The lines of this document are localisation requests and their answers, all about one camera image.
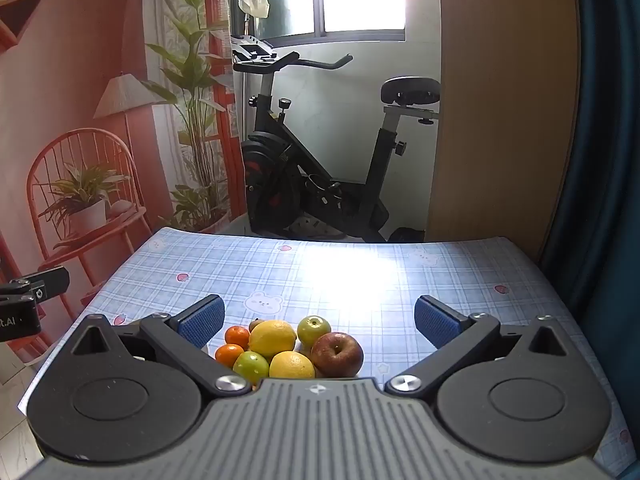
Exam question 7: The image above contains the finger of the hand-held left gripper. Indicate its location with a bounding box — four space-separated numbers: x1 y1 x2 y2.
0 266 71 307

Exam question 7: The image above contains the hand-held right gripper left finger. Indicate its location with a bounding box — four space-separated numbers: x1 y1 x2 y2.
67 294 253 402

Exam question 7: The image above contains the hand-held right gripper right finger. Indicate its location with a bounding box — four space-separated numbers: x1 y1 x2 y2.
384 295 571 402

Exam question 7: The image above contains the orange tangerine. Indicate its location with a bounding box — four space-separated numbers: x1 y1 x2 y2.
215 343 246 368
224 325 251 351

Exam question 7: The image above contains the green apple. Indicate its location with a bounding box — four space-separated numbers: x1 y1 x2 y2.
232 351 271 383
297 315 332 350

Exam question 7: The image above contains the yellow lemon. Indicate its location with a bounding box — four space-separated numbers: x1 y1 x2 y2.
248 320 298 360
269 351 317 380

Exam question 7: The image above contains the red apple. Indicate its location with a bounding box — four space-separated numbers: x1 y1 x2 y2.
310 332 364 378

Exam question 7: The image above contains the blue plaid tablecloth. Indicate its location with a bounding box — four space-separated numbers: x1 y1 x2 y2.
17 227 633 476

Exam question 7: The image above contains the black exercise bike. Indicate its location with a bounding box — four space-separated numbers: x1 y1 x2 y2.
231 35 442 245

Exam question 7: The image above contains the wooden cabinet panel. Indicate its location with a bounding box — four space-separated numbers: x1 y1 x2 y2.
426 0 581 261

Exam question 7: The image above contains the dark teal curtain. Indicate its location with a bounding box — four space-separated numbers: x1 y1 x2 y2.
542 0 640 480

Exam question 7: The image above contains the white cap on stand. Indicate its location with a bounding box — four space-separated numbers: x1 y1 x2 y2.
238 0 271 36

